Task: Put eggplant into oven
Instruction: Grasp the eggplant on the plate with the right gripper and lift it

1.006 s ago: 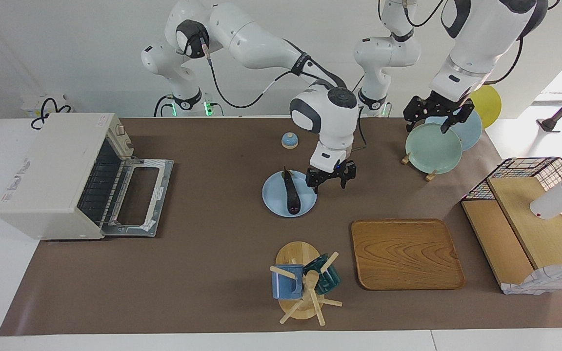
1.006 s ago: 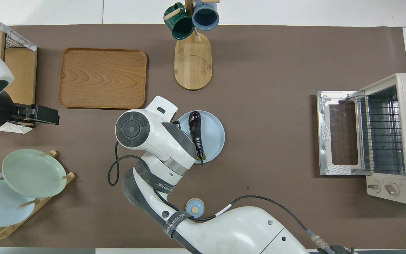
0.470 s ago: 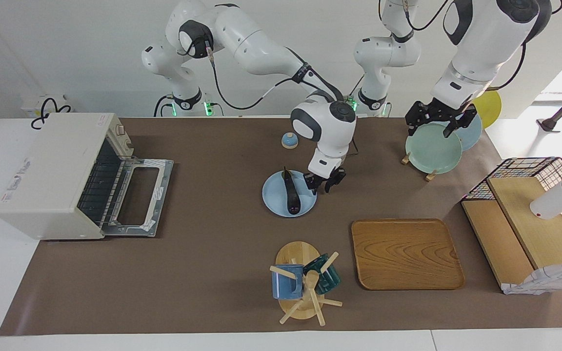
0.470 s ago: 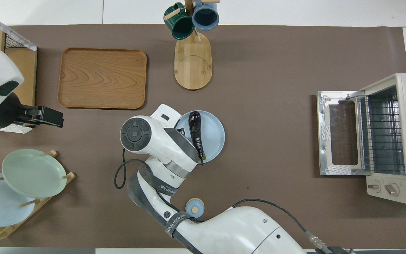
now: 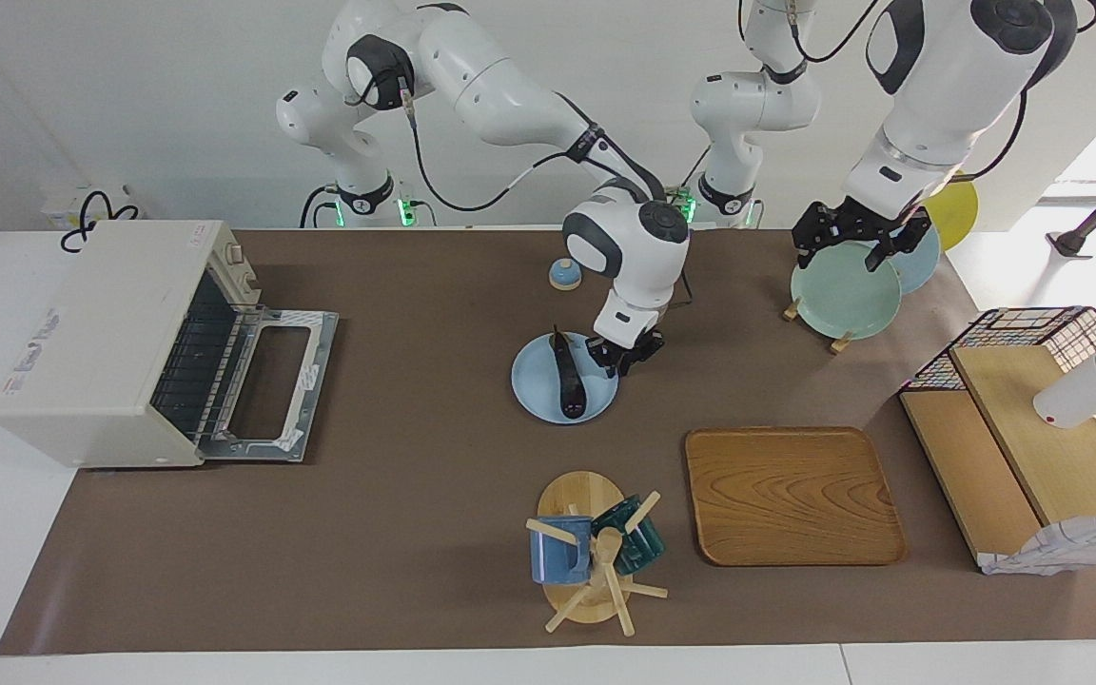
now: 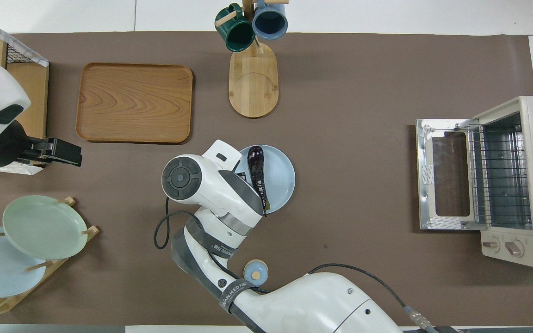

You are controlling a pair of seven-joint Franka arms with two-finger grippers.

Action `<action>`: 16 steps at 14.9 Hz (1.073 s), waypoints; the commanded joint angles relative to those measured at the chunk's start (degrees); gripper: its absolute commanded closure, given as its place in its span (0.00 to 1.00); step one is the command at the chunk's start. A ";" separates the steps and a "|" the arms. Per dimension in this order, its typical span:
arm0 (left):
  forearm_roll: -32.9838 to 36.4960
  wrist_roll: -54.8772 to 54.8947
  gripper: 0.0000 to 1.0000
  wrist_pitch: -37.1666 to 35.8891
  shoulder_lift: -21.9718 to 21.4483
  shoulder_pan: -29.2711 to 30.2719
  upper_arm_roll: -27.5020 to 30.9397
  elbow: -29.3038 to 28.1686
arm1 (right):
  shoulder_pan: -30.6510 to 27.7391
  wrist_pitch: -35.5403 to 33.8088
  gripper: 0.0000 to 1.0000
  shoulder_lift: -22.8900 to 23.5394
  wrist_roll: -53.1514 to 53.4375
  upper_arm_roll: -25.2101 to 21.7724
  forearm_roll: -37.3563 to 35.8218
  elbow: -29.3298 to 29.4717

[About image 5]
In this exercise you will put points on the light blue racked plate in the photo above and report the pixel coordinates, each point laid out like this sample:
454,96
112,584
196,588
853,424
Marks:
924,271

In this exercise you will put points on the blue mug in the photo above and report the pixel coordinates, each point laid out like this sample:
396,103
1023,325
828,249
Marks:
557,557

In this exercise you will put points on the dark purple eggplant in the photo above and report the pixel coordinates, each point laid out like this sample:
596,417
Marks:
569,381

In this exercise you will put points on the wooden mug tree stand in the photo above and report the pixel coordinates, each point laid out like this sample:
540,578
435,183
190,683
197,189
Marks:
578,495

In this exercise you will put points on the white bottle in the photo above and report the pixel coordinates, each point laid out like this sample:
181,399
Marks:
1081,395

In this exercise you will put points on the white wall socket box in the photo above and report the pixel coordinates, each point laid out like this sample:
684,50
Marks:
58,205

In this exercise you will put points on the wooden two-tier shelf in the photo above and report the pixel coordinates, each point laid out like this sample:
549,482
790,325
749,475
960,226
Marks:
1052,457

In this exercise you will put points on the small blue lid wooden knob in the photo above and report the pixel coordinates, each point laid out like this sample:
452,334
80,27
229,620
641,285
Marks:
565,276

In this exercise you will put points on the beige oven knob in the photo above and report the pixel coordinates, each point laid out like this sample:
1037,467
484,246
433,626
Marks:
235,253
248,279

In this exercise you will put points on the beige toaster oven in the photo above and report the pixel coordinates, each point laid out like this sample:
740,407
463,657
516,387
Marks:
82,352

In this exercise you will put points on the rectangular wooden tray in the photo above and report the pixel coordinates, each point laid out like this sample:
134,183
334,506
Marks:
795,495

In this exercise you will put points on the wooden plate rack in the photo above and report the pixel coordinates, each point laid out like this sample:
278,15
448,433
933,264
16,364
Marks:
841,342

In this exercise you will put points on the yellow plate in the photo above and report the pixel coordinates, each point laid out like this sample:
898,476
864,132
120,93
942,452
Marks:
957,214

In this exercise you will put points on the dark green mug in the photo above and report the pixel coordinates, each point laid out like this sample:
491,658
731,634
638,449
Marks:
634,542

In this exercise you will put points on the pale green plate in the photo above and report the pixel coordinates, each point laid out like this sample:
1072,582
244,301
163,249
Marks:
843,300

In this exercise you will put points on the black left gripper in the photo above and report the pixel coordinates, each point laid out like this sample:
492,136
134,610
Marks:
867,221

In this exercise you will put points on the brown table mat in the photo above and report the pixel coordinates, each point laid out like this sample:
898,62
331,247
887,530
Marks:
415,523

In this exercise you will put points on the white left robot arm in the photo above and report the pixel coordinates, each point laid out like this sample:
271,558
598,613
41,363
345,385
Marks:
948,105

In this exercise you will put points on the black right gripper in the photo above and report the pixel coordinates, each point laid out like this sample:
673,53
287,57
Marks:
632,344

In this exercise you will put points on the glass oven door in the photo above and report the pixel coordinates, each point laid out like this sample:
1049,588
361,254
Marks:
315,381

